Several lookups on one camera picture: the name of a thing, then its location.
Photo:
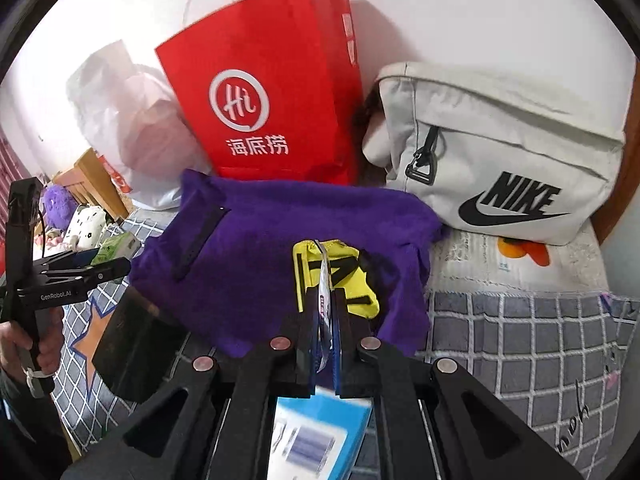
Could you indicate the purple fleece cloth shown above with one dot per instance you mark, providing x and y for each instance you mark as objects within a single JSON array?
[{"x": 260, "y": 240}]

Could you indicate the red paper bag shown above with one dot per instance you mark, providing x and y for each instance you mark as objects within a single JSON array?
[{"x": 280, "y": 60}]

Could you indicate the green snack packet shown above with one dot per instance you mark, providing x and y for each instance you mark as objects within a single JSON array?
[{"x": 120, "y": 245}]

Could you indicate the purple plush toy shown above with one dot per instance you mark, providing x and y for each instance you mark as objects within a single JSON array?
[{"x": 55, "y": 205}]

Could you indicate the person's left forearm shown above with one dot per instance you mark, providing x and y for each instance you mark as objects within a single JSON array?
[{"x": 17, "y": 415}]

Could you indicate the red striped curtain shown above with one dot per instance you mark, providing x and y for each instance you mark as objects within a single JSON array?
[{"x": 9, "y": 165}]

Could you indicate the white plastic bag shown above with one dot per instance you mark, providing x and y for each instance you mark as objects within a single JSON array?
[{"x": 115, "y": 110}]

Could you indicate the white quilt with orange print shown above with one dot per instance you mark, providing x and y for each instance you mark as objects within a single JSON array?
[{"x": 475, "y": 260}]

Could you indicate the beige sling bag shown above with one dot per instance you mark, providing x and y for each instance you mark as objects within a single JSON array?
[{"x": 500, "y": 125}]

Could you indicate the white spotted plush toy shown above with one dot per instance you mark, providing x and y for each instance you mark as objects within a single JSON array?
[{"x": 87, "y": 222}]

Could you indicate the person's left hand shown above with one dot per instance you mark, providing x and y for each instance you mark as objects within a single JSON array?
[{"x": 50, "y": 342}]

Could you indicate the grey grid blanket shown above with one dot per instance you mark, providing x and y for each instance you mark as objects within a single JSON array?
[{"x": 500, "y": 360}]

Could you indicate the pink plush toy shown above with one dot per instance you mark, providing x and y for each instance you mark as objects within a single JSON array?
[{"x": 54, "y": 244}]

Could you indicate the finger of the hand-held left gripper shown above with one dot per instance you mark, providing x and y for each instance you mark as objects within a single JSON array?
[
  {"x": 107, "y": 271},
  {"x": 75, "y": 258}
]

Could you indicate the wooden headboard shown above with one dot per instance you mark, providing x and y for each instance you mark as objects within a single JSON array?
[{"x": 95, "y": 180}]

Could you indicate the red printed box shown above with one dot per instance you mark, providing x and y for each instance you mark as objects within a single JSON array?
[{"x": 114, "y": 175}]

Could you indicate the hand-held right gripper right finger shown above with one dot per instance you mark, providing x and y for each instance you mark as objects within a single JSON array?
[{"x": 350, "y": 345}]

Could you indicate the glossy black box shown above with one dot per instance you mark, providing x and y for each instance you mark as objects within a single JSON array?
[{"x": 135, "y": 345}]

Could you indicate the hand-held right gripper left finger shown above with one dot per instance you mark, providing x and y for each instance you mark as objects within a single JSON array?
[{"x": 299, "y": 355}]

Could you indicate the blue and white box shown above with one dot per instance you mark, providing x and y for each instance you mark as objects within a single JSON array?
[{"x": 315, "y": 435}]

